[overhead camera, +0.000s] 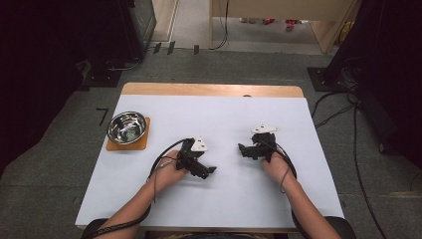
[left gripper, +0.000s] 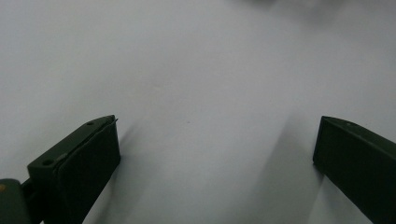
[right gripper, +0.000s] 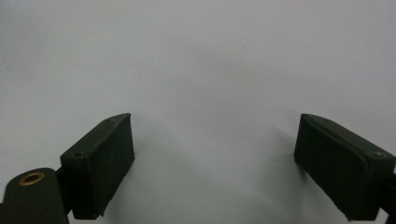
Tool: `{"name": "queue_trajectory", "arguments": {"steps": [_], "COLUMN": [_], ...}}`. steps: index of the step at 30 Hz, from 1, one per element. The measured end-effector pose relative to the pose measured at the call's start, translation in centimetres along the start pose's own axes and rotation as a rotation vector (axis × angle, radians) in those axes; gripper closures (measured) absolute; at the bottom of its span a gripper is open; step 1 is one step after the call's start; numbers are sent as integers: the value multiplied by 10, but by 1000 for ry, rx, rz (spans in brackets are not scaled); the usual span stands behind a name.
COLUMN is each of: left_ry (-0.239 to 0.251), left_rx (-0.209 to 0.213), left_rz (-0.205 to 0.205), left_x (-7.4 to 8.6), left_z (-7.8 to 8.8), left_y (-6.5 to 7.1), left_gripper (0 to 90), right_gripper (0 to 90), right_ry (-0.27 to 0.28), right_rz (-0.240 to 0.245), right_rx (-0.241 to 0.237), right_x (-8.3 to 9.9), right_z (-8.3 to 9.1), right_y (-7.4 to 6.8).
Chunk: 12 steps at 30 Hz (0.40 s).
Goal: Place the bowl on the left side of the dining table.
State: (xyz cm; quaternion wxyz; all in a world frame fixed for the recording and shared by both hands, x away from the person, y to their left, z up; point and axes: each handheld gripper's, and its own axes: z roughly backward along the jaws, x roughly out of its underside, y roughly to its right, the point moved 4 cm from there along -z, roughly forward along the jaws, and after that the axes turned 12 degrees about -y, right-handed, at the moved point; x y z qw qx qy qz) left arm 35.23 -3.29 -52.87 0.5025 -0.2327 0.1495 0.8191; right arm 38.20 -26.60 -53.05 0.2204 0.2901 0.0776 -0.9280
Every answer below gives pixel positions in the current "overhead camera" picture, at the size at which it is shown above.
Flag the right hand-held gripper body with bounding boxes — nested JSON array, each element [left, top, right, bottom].
[[249, 123, 281, 163]]

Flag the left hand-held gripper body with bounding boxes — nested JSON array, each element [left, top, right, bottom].
[[175, 135, 210, 175]]

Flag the person's right hand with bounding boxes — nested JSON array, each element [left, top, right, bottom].
[[261, 151, 297, 187]]

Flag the person's left hand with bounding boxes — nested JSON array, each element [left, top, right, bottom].
[[152, 150, 189, 193]]

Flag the white table sheet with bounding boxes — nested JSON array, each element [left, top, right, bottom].
[[75, 94, 345, 230]]

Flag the orange square coaster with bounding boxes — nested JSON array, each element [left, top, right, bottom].
[[105, 117, 151, 152]]

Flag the stainless steel bowl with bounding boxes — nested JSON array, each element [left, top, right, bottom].
[[106, 111, 148, 145]]

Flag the black stand base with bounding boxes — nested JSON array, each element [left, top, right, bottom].
[[81, 59, 124, 89], [307, 67, 352, 93]]

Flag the black tape corner mark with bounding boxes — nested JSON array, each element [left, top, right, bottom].
[[96, 107, 109, 126]]

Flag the red shoes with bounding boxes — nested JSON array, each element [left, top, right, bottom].
[[262, 18, 302, 33]]

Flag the light wooden desk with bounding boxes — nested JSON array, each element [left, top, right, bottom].
[[208, 0, 361, 54]]

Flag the dark glass-fronted cabinet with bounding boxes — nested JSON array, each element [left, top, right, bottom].
[[117, 0, 157, 61]]

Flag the dark curtain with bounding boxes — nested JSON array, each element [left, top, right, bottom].
[[326, 0, 422, 168], [0, 0, 133, 177]]

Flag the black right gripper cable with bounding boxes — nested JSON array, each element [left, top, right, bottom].
[[257, 138, 299, 195]]

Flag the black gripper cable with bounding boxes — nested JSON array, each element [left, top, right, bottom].
[[257, 138, 299, 195], [82, 137, 194, 239]]

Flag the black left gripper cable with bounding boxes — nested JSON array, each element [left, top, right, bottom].
[[82, 137, 194, 239]]

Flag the black floor cable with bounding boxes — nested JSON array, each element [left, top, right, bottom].
[[311, 91, 356, 129], [344, 89, 389, 239]]

